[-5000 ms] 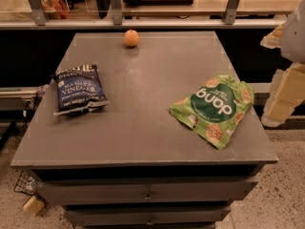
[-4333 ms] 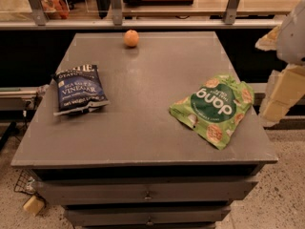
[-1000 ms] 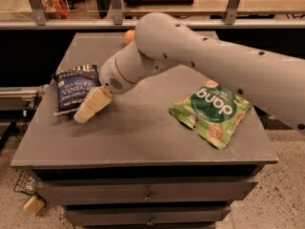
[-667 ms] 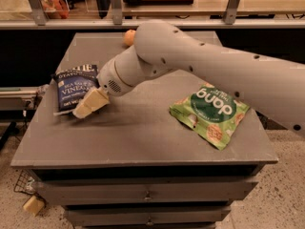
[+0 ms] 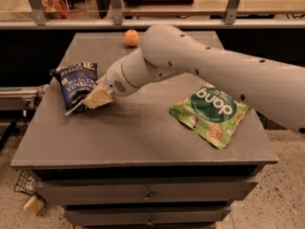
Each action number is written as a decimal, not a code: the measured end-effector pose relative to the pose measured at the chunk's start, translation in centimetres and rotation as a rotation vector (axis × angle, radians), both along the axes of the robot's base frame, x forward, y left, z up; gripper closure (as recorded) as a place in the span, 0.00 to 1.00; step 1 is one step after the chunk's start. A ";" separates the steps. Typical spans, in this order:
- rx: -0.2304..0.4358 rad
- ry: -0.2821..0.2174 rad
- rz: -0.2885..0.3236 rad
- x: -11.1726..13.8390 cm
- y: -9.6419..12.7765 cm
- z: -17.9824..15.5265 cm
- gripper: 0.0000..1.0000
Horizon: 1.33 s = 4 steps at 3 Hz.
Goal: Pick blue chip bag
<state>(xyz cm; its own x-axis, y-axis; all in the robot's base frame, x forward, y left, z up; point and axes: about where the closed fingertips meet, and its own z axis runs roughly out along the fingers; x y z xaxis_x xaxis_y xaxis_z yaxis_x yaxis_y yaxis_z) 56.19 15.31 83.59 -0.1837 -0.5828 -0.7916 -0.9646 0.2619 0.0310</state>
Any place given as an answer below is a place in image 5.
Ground blue chip bag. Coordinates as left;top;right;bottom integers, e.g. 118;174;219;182
50;62;98;115

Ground lower drawer with knob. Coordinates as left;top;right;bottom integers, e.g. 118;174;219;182
65;205;231;226

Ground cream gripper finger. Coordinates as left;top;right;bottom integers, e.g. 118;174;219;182
83;85;113;109

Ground yellow sponge block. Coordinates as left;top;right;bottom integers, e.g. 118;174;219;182
23;196;45;216

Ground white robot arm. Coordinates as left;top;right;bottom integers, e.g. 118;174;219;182
83;25;305;135

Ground drawer with knob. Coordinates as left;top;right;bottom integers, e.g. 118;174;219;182
65;205;231;226
34;177;258;205

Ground grey drawer cabinet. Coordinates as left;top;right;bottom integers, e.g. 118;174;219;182
10;31;279;229

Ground orange fruit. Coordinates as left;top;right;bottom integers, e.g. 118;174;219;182
124;30;139;47

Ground orange plastic bag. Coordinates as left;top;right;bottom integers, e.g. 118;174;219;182
40;0;69;19

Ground metal shelf rail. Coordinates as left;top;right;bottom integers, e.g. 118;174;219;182
0;0;305;31

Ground upper drawer with knob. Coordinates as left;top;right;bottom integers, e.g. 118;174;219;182
34;177;258;205

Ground green dang chip bag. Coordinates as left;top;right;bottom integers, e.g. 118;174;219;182
170;83;250;150

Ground black wire basket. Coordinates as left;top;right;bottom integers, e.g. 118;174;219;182
13;171;35;195

